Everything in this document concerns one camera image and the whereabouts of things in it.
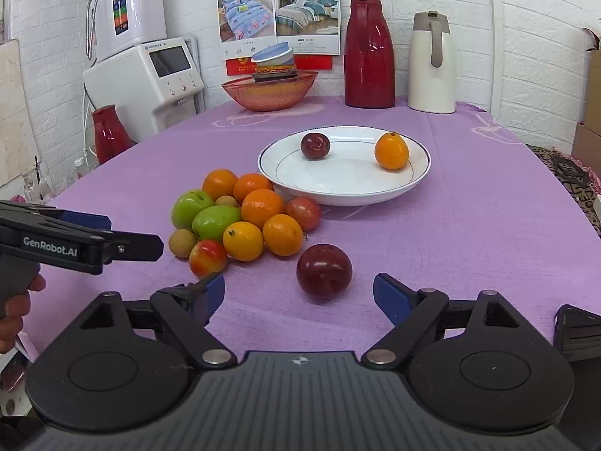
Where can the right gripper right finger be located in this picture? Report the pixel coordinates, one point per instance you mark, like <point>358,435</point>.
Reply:
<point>414,316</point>

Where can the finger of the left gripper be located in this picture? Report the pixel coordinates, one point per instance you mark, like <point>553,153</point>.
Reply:
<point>120,246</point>
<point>79,218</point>

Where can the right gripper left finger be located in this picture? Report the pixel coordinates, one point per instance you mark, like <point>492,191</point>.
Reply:
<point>184,312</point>

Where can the red yellow small apple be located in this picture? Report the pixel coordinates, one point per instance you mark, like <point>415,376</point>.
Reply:
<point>207,257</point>

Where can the tan longan fruit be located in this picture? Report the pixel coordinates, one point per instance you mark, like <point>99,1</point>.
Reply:
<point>181,243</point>

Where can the green apple round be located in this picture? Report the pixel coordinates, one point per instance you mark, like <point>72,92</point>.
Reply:
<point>187,206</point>

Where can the green oblong apple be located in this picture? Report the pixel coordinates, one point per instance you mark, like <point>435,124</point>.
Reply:
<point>213,221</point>

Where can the yellow orange with stem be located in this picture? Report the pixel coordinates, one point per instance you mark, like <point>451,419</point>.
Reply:
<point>243,241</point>

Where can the dark red plum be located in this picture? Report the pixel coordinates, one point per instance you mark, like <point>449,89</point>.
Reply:
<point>324,271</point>
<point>315,146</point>

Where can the yellow orange round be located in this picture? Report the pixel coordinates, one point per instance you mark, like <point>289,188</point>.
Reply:
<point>283,235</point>

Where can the orange mandarin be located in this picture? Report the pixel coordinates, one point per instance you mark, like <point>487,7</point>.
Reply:
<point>248,183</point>
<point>261,205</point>

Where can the orange mandarin back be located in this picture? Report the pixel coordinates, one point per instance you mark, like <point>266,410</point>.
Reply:
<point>248,183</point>

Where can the large yellow-orange citrus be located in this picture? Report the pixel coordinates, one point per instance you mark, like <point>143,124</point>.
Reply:
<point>391,151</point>

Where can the person's left hand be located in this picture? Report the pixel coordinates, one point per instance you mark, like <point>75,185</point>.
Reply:
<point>16,308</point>

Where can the small red jug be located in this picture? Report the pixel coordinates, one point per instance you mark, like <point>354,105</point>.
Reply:
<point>111,138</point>

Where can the white water dispenser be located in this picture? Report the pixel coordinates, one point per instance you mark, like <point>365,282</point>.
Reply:
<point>152,86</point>

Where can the white ceramic plate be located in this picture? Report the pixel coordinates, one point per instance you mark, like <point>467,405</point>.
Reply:
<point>349,175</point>

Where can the red glass bowl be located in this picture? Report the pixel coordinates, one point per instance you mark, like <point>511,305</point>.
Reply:
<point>270,95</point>

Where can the patterned sofa cover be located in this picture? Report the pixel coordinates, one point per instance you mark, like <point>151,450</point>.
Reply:
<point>580,181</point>

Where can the dark patterned bowls stack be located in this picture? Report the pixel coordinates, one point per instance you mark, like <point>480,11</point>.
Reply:
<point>265,73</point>

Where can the red thermos jug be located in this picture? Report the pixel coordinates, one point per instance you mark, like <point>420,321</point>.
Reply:
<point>368,60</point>

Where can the lower cardboard box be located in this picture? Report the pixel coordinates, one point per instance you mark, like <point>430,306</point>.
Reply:
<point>587,147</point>

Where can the cardboard box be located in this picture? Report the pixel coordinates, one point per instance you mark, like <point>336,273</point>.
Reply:
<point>587,147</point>
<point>593,105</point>

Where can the blue lidded bowl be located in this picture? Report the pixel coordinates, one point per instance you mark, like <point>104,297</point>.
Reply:
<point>277,54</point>

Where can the white thermos jug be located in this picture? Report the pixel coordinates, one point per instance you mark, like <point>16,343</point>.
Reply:
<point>431,64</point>

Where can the upper cardboard box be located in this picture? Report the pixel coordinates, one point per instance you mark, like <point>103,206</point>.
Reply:
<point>593,105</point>

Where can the white wall water purifier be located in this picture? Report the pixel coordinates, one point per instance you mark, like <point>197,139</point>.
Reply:
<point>117,25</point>

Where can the bedding wall calendar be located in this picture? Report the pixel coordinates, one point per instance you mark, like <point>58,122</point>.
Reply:
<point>311,29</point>

